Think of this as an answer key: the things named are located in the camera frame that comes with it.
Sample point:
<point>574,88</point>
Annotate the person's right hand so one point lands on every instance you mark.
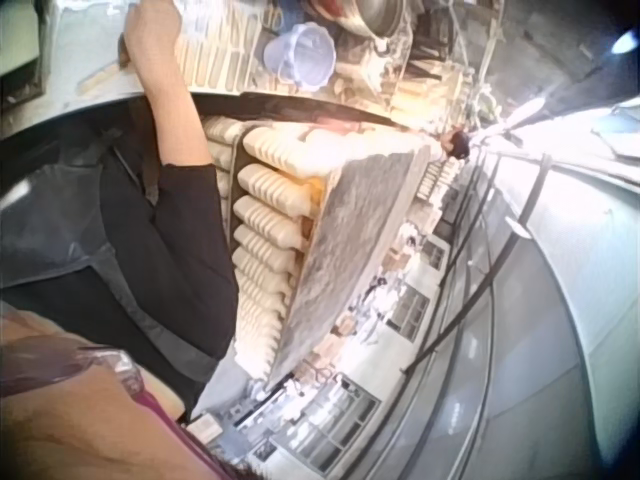
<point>150,35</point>

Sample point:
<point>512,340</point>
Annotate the wooden stick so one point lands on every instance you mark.
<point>97,79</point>

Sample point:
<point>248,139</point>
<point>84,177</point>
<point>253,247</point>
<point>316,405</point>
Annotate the tray of pale dough pieces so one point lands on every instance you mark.
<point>225,45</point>

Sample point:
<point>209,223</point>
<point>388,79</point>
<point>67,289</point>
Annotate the grey box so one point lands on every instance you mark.
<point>25,45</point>

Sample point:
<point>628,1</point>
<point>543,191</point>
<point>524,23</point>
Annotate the pale blue plastic measuring cup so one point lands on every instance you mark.
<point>300,52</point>

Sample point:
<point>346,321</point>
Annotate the rack of dough-filled trays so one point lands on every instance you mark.
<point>265,210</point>

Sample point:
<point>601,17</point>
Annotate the metal mixing bowl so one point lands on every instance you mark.
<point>360,15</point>

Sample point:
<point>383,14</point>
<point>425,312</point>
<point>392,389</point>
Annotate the grey floured board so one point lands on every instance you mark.
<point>345,240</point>

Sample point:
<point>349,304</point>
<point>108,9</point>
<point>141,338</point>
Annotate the cluttered background shelf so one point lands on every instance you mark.
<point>435,90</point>

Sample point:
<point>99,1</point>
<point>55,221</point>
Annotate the black metal frame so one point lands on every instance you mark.
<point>465,280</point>

